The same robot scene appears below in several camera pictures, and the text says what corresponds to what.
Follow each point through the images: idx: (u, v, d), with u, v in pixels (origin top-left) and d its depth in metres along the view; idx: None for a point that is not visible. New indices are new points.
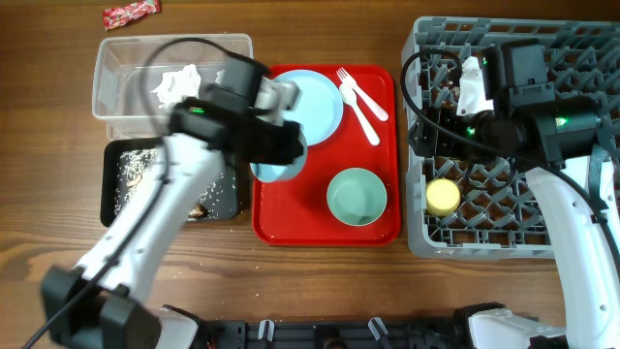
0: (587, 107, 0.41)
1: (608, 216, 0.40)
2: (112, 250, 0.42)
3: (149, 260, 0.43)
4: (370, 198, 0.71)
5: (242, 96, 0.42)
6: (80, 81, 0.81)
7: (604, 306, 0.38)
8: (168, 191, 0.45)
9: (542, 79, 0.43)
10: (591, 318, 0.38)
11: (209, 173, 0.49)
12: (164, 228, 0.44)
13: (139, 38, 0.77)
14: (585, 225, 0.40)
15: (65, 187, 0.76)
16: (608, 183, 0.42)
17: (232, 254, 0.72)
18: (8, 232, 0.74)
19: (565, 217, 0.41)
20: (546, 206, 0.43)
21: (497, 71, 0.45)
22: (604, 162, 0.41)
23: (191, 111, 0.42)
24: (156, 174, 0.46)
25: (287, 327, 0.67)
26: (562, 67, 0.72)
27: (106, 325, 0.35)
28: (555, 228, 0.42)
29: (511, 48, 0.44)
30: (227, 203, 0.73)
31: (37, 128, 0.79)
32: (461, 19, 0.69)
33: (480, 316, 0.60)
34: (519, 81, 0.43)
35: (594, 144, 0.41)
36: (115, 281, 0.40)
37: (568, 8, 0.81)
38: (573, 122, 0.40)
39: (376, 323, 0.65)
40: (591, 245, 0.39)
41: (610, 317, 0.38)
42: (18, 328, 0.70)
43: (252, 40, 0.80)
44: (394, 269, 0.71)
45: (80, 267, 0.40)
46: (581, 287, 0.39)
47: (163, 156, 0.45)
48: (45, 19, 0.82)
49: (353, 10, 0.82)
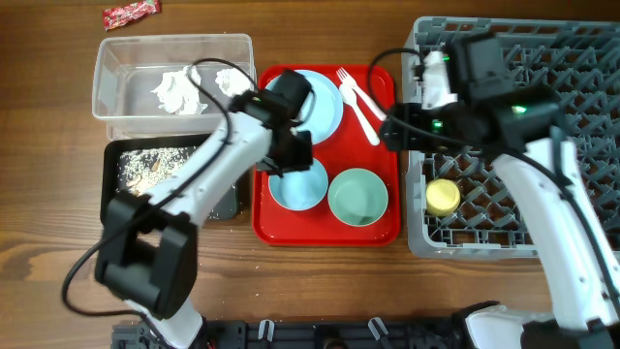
0: (545, 96, 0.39)
1: (578, 192, 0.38)
2: (176, 184, 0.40)
3: (206, 205, 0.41)
4: (371, 198, 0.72)
5: (290, 98, 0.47)
6: (80, 81, 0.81)
7: (584, 279, 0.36)
8: (229, 151, 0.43)
9: (502, 70, 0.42)
10: (573, 294, 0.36)
11: (260, 152, 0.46)
12: (221, 182, 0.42)
13: (139, 38, 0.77)
14: (553, 202, 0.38)
15: (65, 187, 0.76)
16: (572, 156, 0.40)
17: (232, 254, 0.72)
18: (8, 233, 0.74)
19: (533, 197, 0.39)
20: (514, 188, 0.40)
21: (456, 68, 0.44)
22: (566, 142, 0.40)
23: (251, 100, 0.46)
24: (218, 137, 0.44)
25: (287, 327, 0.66)
26: (562, 67, 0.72)
27: (165, 246, 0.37)
28: (527, 208, 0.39)
29: (471, 44, 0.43)
30: (227, 203, 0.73)
31: (37, 128, 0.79)
32: (461, 19, 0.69)
33: (476, 315, 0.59)
34: (478, 74, 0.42)
35: (553, 127, 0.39)
36: (176, 209, 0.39)
37: (568, 8, 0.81)
38: (531, 109, 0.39)
39: (376, 323, 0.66)
40: (561, 220, 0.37)
41: (591, 290, 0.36)
42: (19, 328, 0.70)
43: (252, 40, 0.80)
44: (394, 269, 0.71)
45: (149, 194, 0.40)
46: (560, 265, 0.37)
47: (228, 122, 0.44)
48: (46, 19, 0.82)
49: (353, 11, 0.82)
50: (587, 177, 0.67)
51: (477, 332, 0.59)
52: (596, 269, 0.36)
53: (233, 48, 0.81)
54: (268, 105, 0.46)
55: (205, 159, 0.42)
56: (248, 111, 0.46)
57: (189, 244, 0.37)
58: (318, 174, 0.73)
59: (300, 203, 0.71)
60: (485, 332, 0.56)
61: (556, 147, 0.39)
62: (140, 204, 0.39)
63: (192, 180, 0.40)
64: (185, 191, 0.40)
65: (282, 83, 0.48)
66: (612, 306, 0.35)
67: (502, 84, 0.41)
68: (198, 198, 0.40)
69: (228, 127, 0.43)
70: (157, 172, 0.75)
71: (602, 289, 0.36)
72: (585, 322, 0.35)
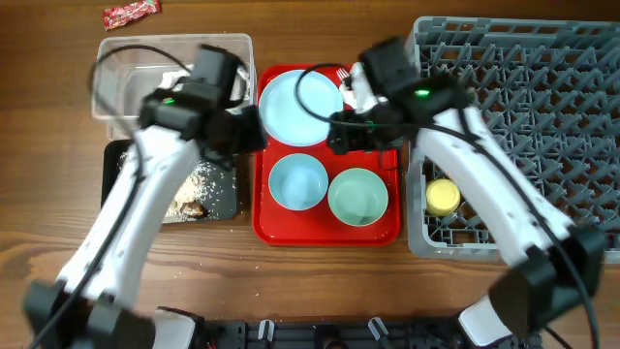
0: (444, 82, 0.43)
1: (489, 144, 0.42)
2: (92, 256, 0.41)
3: (131, 262, 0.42)
4: (370, 199, 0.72)
5: (215, 82, 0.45)
6: (80, 81, 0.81)
7: (511, 213, 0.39)
8: (143, 189, 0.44)
9: (406, 65, 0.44)
10: (511, 232, 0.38)
11: (182, 165, 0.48)
12: (142, 230, 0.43)
13: (139, 39, 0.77)
14: (469, 156, 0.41)
15: (65, 188, 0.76)
16: (478, 120, 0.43)
17: (232, 254, 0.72)
18: (8, 233, 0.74)
19: (453, 160, 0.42)
20: (443, 160, 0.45)
21: (371, 71, 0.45)
22: (469, 110, 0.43)
23: (163, 101, 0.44)
24: (131, 172, 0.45)
25: (287, 327, 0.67)
26: (562, 66, 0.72)
27: (94, 333, 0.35)
28: (455, 170, 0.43)
29: (370, 50, 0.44)
30: (227, 203, 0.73)
31: (37, 128, 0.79)
32: (461, 19, 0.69)
33: (467, 312, 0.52)
34: (387, 75, 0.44)
35: (457, 100, 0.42)
36: (100, 287, 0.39)
37: (568, 7, 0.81)
38: (432, 96, 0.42)
39: (376, 322, 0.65)
40: (478, 170, 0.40)
41: (519, 220, 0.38)
42: (19, 328, 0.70)
43: (252, 40, 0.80)
44: (394, 269, 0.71)
45: (64, 278, 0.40)
46: (494, 212, 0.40)
47: (137, 148, 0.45)
48: (46, 19, 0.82)
49: (353, 10, 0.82)
50: (586, 177, 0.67)
51: (474, 328, 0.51)
52: (519, 203, 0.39)
53: (233, 48, 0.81)
54: (197, 96, 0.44)
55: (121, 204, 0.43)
56: (168, 111, 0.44)
57: (121, 320, 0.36)
58: (317, 174, 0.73)
59: (299, 203, 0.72)
60: (482, 319, 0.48)
61: (462, 113, 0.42)
62: (57, 294, 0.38)
63: (107, 247, 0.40)
64: (103, 263, 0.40)
65: (202, 64, 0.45)
66: (543, 230, 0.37)
67: (409, 79, 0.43)
68: (119, 255, 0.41)
69: (138, 158, 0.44)
70: None
71: (529, 219, 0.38)
72: (523, 250, 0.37)
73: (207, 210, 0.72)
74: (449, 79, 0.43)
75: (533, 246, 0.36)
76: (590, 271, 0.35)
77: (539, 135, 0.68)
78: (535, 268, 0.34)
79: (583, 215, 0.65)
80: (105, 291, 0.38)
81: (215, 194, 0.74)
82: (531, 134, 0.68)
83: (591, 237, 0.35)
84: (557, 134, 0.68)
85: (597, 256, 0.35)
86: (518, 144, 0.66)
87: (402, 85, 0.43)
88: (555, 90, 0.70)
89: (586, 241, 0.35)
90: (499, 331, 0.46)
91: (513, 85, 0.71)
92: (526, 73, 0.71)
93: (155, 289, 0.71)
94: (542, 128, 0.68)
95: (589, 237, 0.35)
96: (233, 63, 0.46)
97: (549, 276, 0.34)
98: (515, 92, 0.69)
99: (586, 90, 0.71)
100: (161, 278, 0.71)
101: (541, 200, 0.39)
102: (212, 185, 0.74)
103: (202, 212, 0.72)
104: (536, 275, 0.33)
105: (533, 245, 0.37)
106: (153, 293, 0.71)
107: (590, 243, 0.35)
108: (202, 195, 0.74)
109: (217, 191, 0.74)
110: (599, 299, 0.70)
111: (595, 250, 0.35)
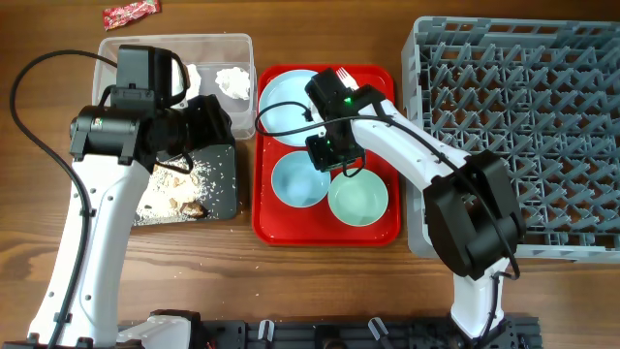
0: (364, 90, 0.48)
1: (400, 119, 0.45)
2: (58, 306, 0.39)
3: (103, 303, 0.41)
4: (371, 199, 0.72)
5: (147, 87, 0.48)
6: (80, 81, 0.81)
7: (419, 159, 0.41)
8: (96, 223, 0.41)
9: (340, 84, 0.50)
10: (421, 177, 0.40)
11: (137, 188, 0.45)
12: (106, 267, 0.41)
13: (139, 39, 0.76)
14: (383, 131, 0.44)
15: (65, 187, 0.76)
16: (389, 105, 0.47)
17: (232, 254, 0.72)
18: (8, 232, 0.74)
19: (374, 137, 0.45)
20: (370, 145, 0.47)
21: (317, 91, 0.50)
22: (383, 100, 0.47)
23: (96, 119, 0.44)
24: (77, 206, 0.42)
25: (287, 327, 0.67)
26: (562, 67, 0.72)
27: None
28: (380, 150, 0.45)
29: (316, 76, 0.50)
30: (227, 203, 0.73)
31: (38, 128, 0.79)
32: (461, 19, 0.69)
33: (454, 304, 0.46)
34: (327, 95, 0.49)
35: (375, 98, 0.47)
36: (75, 336, 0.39)
37: (568, 8, 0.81)
38: (355, 101, 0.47)
39: (377, 323, 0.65)
40: (390, 140, 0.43)
41: (427, 165, 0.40)
42: (18, 327, 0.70)
43: (252, 40, 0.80)
44: (394, 269, 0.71)
45: (36, 332, 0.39)
46: (410, 172, 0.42)
47: (77, 185, 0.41)
48: (46, 19, 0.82)
49: (353, 11, 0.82)
50: (586, 177, 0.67)
51: (461, 315, 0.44)
52: (422, 150, 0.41)
53: (233, 48, 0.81)
54: (129, 104, 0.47)
55: (75, 244, 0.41)
56: (104, 127, 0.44)
57: None
58: (317, 174, 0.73)
59: (302, 200, 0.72)
60: (463, 293, 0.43)
61: (378, 106, 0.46)
62: None
63: (73, 294, 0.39)
64: (72, 310, 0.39)
65: (133, 69, 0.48)
66: (446, 165, 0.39)
67: (343, 93, 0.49)
68: (83, 299, 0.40)
69: (81, 196, 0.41)
70: (157, 172, 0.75)
71: (433, 160, 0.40)
72: (429, 183, 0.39)
73: (207, 210, 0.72)
74: (368, 86, 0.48)
75: (436, 176, 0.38)
76: (502, 194, 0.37)
77: (539, 135, 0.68)
78: (439, 194, 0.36)
79: (584, 214, 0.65)
80: (82, 339, 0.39)
81: (215, 194, 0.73)
82: (531, 134, 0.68)
83: (493, 164, 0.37)
84: (557, 133, 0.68)
85: (501, 177, 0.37)
86: (519, 144, 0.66)
87: (333, 99, 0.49)
88: (555, 90, 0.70)
89: (486, 168, 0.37)
90: (480, 300, 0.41)
91: (513, 85, 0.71)
92: (526, 73, 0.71)
93: (155, 289, 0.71)
94: (542, 128, 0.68)
95: (487, 163, 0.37)
96: (159, 62, 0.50)
97: (453, 200, 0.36)
98: (515, 92, 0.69)
99: (587, 90, 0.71)
100: (161, 278, 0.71)
101: (446, 148, 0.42)
102: (212, 185, 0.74)
103: (202, 212, 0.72)
104: (440, 200, 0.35)
105: (437, 176, 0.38)
106: (153, 293, 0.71)
107: (490, 167, 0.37)
108: (202, 195, 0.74)
109: (217, 191, 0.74)
110: (599, 300, 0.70)
111: (495, 172, 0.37)
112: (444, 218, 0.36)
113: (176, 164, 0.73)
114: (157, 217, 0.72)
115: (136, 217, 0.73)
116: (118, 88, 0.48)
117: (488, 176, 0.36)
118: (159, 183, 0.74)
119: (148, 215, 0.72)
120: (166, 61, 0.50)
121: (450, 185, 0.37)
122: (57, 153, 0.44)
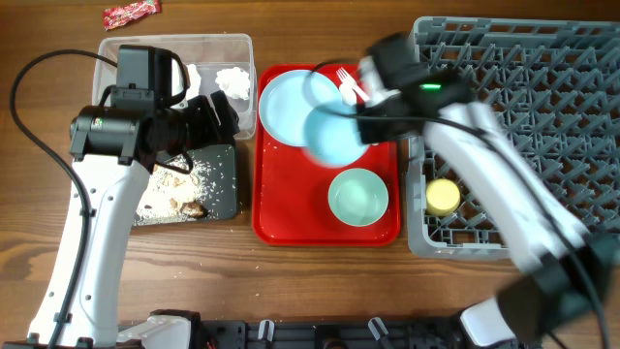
0: (451, 78, 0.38)
1: (501, 142, 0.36)
2: (59, 306, 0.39)
3: (104, 303, 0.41)
4: (371, 199, 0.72)
5: (148, 87, 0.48)
6: (80, 81, 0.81)
7: (525, 216, 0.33)
8: (96, 224, 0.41)
9: (411, 57, 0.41)
10: (522, 237, 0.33)
11: (138, 188, 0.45)
12: (107, 267, 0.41)
13: (139, 39, 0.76)
14: (480, 153, 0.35)
15: (65, 187, 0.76)
16: (485, 112, 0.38)
17: (232, 254, 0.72)
18: (8, 233, 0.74)
19: (464, 157, 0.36)
20: (450, 157, 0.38)
21: (377, 66, 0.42)
22: (477, 106, 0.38)
23: (97, 120, 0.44)
24: (77, 206, 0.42)
25: (287, 327, 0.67)
26: (562, 66, 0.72)
27: None
28: (465, 171, 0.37)
29: (382, 45, 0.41)
30: (227, 203, 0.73)
31: (38, 128, 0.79)
32: (461, 19, 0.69)
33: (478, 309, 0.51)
34: (392, 69, 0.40)
35: (467, 97, 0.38)
36: (75, 337, 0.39)
37: (568, 9, 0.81)
38: (441, 92, 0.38)
39: (377, 322, 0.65)
40: (487, 170, 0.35)
41: (534, 226, 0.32)
42: (18, 327, 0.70)
43: (252, 40, 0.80)
44: (394, 269, 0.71)
45: (36, 332, 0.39)
46: (504, 219, 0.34)
47: (78, 185, 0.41)
48: (46, 20, 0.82)
49: (353, 11, 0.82)
50: (586, 177, 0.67)
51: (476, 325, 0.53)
52: (530, 201, 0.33)
53: (233, 48, 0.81)
54: (129, 105, 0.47)
55: (76, 245, 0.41)
56: (105, 127, 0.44)
57: None
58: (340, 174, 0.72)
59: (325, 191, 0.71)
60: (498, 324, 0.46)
61: (470, 111, 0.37)
62: None
63: (73, 295, 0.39)
64: (72, 310, 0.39)
65: (133, 69, 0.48)
66: (558, 237, 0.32)
67: (418, 74, 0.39)
68: (84, 299, 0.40)
69: (82, 196, 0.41)
70: (157, 172, 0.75)
71: (542, 222, 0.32)
72: (536, 255, 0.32)
73: (207, 210, 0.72)
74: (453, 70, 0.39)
75: (547, 255, 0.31)
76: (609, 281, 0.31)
77: (539, 135, 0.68)
78: (542, 271, 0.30)
79: (584, 214, 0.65)
80: (82, 339, 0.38)
81: (215, 194, 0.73)
82: (531, 134, 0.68)
83: (604, 241, 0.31)
84: (557, 134, 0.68)
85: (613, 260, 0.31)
86: (518, 144, 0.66)
87: (405, 79, 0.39)
88: (555, 89, 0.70)
89: (598, 244, 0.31)
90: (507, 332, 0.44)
91: (513, 85, 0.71)
92: (526, 73, 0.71)
93: (155, 289, 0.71)
94: (542, 128, 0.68)
95: (600, 240, 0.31)
96: (159, 62, 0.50)
97: (563, 286, 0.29)
98: (515, 92, 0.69)
99: (587, 90, 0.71)
100: (161, 278, 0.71)
101: (552, 203, 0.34)
102: (212, 185, 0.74)
103: (202, 212, 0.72)
104: (545, 281, 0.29)
105: (547, 254, 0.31)
106: (153, 293, 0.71)
107: (604, 250, 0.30)
108: (202, 195, 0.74)
109: (217, 191, 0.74)
110: None
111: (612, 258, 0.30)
112: (540, 301, 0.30)
113: (176, 164, 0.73)
114: (157, 217, 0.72)
115: (136, 217, 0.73)
116: (118, 88, 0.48)
117: (601, 260, 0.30)
118: (159, 183, 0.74)
119: (148, 215, 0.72)
120: (167, 61, 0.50)
121: (558, 263, 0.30)
122: (57, 154, 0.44)
